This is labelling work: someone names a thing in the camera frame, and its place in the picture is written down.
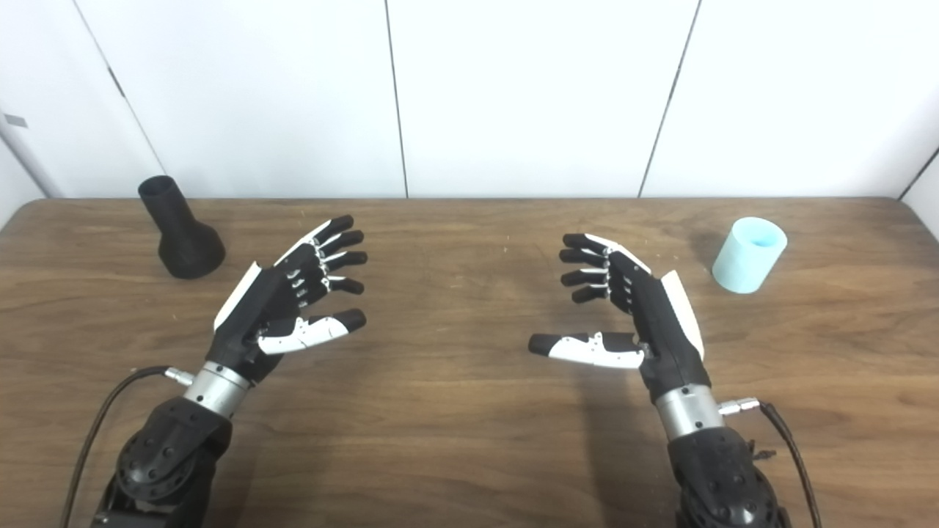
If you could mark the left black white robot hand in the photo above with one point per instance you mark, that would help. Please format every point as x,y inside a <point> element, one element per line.
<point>268,301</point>

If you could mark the black flared nozzle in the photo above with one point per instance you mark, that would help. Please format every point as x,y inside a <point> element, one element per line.
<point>183,242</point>

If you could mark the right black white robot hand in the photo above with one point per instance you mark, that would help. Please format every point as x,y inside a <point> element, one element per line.
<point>660,323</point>

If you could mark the light blue cylinder cup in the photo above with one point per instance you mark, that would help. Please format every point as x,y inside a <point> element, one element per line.
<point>744,264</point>

